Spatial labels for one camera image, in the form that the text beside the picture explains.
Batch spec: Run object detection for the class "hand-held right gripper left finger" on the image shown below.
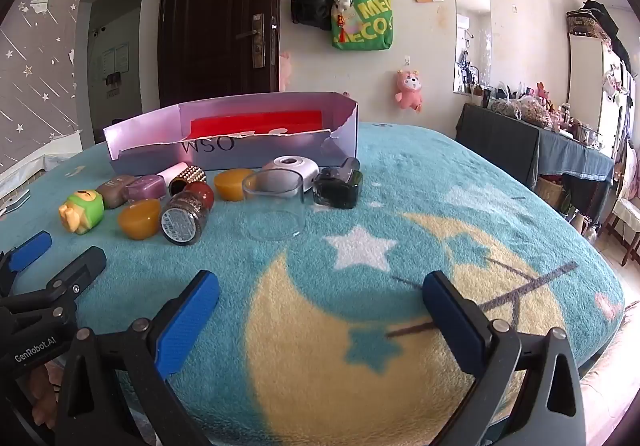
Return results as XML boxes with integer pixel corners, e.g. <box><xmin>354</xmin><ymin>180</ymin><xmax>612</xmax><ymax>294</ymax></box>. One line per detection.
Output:
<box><xmin>54</xmin><ymin>270</ymin><xmax>221</xmax><ymax>446</ymax></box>

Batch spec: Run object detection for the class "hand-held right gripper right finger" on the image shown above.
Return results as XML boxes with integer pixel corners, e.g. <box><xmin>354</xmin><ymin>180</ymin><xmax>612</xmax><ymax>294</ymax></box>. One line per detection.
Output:
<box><xmin>421</xmin><ymin>270</ymin><xmax>587</xmax><ymax>446</ymax></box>

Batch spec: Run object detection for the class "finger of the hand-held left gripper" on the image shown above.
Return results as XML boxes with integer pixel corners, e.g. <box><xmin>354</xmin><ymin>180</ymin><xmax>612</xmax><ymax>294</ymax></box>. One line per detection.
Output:
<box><xmin>0</xmin><ymin>231</ymin><xmax>53</xmax><ymax>297</ymax></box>
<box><xmin>0</xmin><ymin>246</ymin><xmax>108</xmax><ymax>324</ymax></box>

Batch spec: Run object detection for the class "green yellow duck toy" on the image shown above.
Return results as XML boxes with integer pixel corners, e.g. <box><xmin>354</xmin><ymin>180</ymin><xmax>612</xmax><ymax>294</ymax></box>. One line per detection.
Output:
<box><xmin>58</xmin><ymin>189</ymin><xmax>105</xmax><ymax>233</ymax></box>

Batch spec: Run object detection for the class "amber round soap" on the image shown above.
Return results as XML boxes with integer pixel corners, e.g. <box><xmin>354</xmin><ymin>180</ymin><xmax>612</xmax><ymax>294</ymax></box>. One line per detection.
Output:
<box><xmin>214</xmin><ymin>169</ymin><xmax>256</xmax><ymax>202</ymax></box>
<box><xmin>117</xmin><ymin>199</ymin><xmax>162</xmax><ymax>241</ymax></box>

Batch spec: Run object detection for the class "purple nail polish bottle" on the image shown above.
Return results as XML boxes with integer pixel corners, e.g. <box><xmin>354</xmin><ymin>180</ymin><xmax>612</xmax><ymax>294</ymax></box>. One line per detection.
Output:
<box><xmin>124</xmin><ymin>163</ymin><xmax>190</xmax><ymax>204</ymax></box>

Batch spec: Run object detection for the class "glitter bottle red ball cap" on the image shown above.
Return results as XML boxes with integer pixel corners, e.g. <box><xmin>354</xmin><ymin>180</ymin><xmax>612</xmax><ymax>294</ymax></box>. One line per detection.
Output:
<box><xmin>159</xmin><ymin>181</ymin><xmax>216</xmax><ymax>246</ymax></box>

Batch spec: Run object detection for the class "gold studded black cap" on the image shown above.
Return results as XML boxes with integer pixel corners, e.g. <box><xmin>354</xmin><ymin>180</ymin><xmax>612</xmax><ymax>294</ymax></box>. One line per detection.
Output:
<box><xmin>168</xmin><ymin>165</ymin><xmax>208</xmax><ymax>197</ymax></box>

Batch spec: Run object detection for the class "clear glass cup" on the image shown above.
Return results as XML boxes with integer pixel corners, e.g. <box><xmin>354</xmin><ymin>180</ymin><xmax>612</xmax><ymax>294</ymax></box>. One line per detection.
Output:
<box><xmin>241</xmin><ymin>169</ymin><xmax>306</xmax><ymax>241</ymax></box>

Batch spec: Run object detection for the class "black nail polish bottle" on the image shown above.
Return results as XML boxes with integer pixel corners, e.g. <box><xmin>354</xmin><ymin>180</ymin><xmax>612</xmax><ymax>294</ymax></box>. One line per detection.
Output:
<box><xmin>312</xmin><ymin>157</ymin><xmax>363</xmax><ymax>210</ymax></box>

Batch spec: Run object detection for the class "pink round compact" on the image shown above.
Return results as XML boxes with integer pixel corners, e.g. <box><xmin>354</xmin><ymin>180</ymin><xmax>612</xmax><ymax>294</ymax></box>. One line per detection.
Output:
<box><xmin>260</xmin><ymin>156</ymin><xmax>321</xmax><ymax>195</ymax></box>

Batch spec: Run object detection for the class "purple cardboard box red lining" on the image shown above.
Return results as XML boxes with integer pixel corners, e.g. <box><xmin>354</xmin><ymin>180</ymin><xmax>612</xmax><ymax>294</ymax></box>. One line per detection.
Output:
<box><xmin>103</xmin><ymin>92</ymin><xmax>359</xmax><ymax>176</ymax></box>

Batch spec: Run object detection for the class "person's left hand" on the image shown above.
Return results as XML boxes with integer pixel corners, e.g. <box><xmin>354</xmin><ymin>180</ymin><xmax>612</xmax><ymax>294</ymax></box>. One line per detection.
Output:
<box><xmin>29</xmin><ymin>363</ymin><xmax>62</xmax><ymax>428</ymax></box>

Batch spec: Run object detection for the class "teal moon star blanket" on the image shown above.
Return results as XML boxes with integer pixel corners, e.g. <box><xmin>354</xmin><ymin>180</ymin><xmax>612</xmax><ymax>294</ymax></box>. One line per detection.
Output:
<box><xmin>0</xmin><ymin>121</ymin><xmax>627</xmax><ymax>446</ymax></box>

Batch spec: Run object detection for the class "thermos flask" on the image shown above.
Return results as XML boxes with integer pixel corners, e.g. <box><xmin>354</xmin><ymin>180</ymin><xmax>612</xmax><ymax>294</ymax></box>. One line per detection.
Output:
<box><xmin>569</xmin><ymin>209</ymin><xmax>599</xmax><ymax>245</ymax></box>

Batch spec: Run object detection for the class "table with dark cloth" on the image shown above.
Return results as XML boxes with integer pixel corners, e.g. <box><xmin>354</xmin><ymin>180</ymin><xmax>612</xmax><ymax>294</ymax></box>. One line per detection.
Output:
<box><xmin>455</xmin><ymin>102</ymin><xmax>617</xmax><ymax>188</ymax></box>

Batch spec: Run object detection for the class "wooden stool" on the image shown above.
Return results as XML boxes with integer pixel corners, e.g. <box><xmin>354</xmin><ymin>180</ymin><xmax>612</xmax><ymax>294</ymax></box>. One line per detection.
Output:
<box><xmin>599</xmin><ymin>197</ymin><xmax>640</xmax><ymax>268</ymax></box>

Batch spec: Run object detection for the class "pink plush toy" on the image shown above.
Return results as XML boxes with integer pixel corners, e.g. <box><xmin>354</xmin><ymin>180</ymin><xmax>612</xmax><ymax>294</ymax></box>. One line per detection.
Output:
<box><xmin>393</xmin><ymin>69</ymin><xmax>424</xmax><ymax>113</ymax></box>

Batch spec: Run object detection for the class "dark brown door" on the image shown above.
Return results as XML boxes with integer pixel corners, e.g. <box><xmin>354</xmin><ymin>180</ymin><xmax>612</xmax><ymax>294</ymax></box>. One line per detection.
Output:
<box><xmin>158</xmin><ymin>0</ymin><xmax>284</xmax><ymax>110</ymax></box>

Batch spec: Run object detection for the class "white wardrobe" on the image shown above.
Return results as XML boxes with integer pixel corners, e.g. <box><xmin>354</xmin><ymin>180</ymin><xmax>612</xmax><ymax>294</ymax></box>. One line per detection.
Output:
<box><xmin>566</xmin><ymin>1</ymin><xmax>632</xmax><ymax>139</ymax></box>

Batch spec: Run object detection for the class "green tote bag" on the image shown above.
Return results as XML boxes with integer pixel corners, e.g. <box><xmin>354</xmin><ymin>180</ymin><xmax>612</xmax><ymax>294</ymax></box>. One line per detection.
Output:
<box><xmin>330</xmin><ymin>0</ymin><xmax>394</xmax><ymax>51</ymax></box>

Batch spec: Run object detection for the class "brass door handle lock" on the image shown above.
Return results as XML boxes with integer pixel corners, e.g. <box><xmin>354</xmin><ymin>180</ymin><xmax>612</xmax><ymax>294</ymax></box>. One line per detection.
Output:
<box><xmin>234</xmin><ymin>13</ymin><xmax>266</xmax><ymax>70</ymax></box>

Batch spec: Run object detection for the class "wall mirror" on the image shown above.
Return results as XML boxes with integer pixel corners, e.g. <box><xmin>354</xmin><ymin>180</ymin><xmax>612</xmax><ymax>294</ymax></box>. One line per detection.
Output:
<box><xmin>452</xmin><ymin>0</ymin><xmax>492</xmax><ymax>95</ymax></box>

